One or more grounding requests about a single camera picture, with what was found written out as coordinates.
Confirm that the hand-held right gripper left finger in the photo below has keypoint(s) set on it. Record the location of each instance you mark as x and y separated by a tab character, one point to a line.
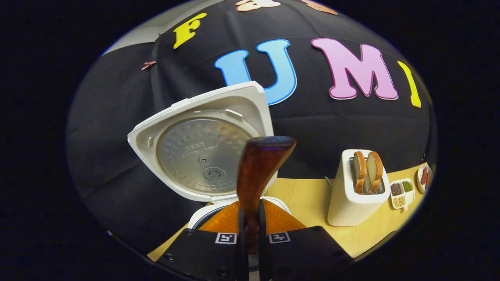
241	249

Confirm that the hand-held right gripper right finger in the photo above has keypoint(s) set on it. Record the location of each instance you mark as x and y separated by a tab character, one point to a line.
262	234

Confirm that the brown wooden spoon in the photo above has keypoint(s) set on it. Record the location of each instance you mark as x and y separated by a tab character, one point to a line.
261	168

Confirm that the white rice cooker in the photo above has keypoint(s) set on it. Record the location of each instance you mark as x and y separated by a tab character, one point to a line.
195	156

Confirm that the white toaster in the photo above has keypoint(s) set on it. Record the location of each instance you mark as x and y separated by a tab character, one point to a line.
347	210

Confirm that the toasted bread slice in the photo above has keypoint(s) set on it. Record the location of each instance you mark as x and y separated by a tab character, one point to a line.
360	171
375	171

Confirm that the white divided grain dish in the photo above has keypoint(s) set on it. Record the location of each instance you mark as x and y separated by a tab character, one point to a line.
402	195

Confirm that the white round plate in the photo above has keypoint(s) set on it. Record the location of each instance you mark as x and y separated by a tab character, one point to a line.
419	183

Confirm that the red meat slice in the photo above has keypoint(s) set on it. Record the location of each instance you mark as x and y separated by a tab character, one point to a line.
429	178
424	175

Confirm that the pink cloth clip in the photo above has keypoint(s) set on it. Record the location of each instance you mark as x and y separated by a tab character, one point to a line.
148	65

